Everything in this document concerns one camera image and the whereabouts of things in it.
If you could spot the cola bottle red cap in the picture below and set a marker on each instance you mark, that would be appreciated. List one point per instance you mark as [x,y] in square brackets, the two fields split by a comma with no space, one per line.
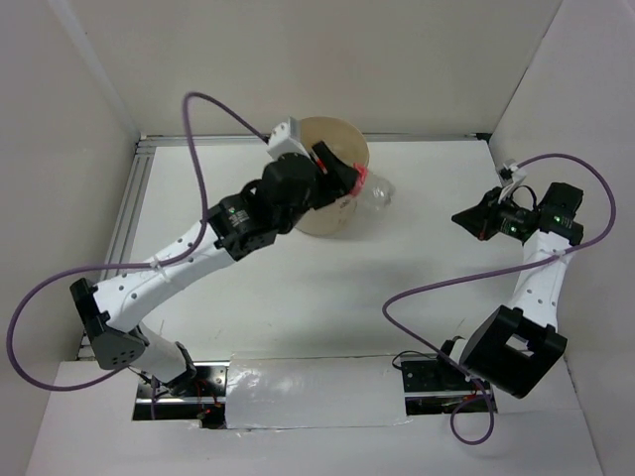
[371,190]

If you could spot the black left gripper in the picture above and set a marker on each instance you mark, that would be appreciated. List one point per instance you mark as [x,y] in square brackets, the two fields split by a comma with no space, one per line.
[339,175]

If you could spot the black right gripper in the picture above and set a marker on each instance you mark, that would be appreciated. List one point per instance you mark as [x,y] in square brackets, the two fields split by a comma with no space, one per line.
[480,220]

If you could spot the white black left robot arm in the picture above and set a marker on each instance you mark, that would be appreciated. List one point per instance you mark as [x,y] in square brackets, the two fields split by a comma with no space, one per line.
[112,311]

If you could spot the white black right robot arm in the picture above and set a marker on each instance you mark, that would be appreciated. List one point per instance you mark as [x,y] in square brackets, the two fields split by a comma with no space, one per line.
[519,343]

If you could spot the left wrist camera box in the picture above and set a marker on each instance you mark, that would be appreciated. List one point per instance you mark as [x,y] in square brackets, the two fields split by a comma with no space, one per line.
[285,139]

